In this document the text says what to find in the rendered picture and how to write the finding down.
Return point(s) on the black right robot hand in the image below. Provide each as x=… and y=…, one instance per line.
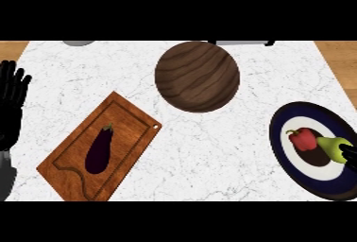
x=350, y=156

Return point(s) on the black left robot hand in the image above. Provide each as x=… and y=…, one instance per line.
x=10, y=104

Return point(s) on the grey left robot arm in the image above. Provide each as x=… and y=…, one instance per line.
x=4, y=175

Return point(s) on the dark blue and white plate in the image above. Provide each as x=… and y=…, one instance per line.
x=301, y=171

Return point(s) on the red bell pepper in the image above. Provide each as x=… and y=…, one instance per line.
x=302, y=138

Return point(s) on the brown wooden bowl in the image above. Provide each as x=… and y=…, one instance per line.
x=198, y=76

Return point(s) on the green pear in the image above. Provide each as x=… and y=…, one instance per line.
x=332, y=146

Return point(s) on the brown wooden cutting board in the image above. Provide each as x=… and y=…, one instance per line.
x=99, y=148

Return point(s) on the grey round object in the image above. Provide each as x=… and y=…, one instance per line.
x=78, y=43

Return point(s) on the dark purple eggplant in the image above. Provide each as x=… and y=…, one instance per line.
x=99, y=151

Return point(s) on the grey and black appliance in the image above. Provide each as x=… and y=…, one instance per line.
x=242, y=43

